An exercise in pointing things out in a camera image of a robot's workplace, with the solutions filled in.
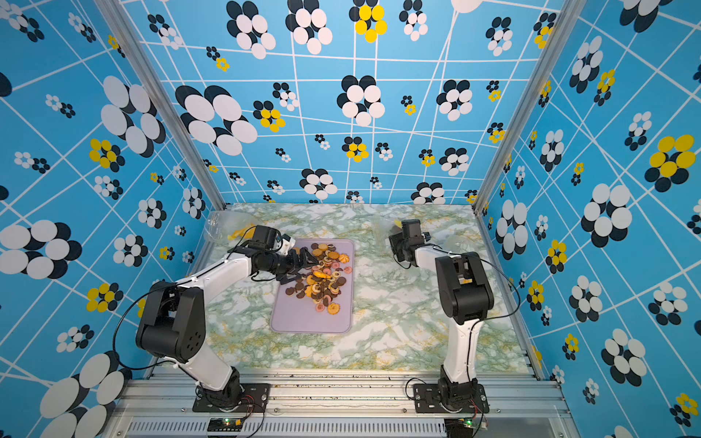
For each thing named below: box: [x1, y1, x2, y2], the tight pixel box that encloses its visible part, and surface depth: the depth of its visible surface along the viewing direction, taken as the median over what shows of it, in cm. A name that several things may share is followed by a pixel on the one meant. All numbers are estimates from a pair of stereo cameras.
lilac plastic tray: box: [271, 239, 355, 334], surface depth 93 cm
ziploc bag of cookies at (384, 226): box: [372, 212, 403, 242], surface depth 111 cm
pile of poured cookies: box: [284, 242, 353, 315], surface depth 96 cm
